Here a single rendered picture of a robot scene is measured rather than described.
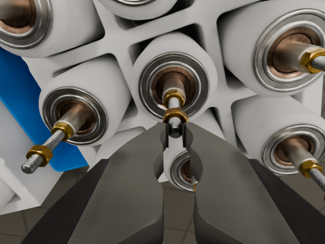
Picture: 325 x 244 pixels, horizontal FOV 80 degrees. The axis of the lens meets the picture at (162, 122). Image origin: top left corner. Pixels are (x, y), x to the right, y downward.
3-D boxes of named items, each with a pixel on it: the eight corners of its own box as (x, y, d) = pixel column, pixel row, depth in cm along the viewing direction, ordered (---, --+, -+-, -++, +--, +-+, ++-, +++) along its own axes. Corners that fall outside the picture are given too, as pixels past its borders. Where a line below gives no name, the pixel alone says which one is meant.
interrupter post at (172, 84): (188, 81, 21) (191, 91, 18) (179, 100, 22) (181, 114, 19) (166, 73, 20) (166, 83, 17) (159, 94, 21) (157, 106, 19)
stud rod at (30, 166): (66, 126, 22) (21, 174, 15) (66, 118, 21) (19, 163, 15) (75, 127, 22) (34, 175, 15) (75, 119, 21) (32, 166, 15)
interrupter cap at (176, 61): (221, 66, 20) (223, 68, 19) (191, 127, 23) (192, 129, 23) (150, 39, 19) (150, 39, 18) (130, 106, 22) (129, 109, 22)
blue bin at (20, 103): (7, 34, 42) (-46, 39, 32) (51, 16, 40) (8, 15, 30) (78, 144, 56) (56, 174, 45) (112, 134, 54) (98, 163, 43)
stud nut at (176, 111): (167, 103, 14) (167, 108, 13) (189, 109, 14) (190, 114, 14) (160, 126, 15) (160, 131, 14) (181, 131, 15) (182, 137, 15)
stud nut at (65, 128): (54, 135, 21) (50, 140, 20) (53, 121, 20) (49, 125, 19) (73, 138, 21) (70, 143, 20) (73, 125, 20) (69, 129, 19)
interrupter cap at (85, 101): (55, 143, 25) (52, 146, 24) (35, 85, 21) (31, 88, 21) (113, 142, 25) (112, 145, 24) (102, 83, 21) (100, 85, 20)
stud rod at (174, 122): (169, 87, 19) (169, 124, 13) (180, 89, 19) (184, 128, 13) (167, 96, 20) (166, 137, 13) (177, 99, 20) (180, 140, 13)
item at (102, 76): (96, 99, 41) (49, 151, 25) (85, 51, 37) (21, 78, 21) (141, 98, 41) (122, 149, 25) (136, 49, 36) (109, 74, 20)
